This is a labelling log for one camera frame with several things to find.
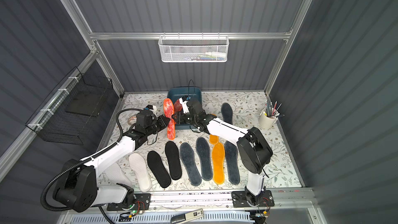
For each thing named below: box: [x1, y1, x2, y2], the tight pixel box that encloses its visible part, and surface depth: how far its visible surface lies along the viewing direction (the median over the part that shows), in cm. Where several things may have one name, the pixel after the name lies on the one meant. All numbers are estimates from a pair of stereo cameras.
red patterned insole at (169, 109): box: [163, 98, 176, 141], surface depth 87 cm
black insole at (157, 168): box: [147, 150, 172, 189], surface depth 84 cm
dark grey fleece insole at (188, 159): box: [179, 142, 203, 187], surface depth 86 cm
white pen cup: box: [259, 99, 285, 129], surface depth 98 cm
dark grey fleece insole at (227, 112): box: [220, 102, 233, 125], surface depth 111 cm
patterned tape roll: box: [127, 115, 138, 126], surface depth 107 cm
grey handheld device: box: [170, 208, 205, 224], surface depth 68 cm
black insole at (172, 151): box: [164, 140, 183, 181], surface depth 88 cm
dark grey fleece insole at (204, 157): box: [195, 136, 213, 181], surface depth 88 cm
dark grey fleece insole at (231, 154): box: [224, 140, 240, 185], surface depth 86 cm
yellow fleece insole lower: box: [211, 142, 225, 185], surface depth 88 cm
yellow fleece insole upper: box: [208, 133, 220, 145], surface depth 96 cm
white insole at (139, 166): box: [128, 152, 152, 193], surface depth 84 cm
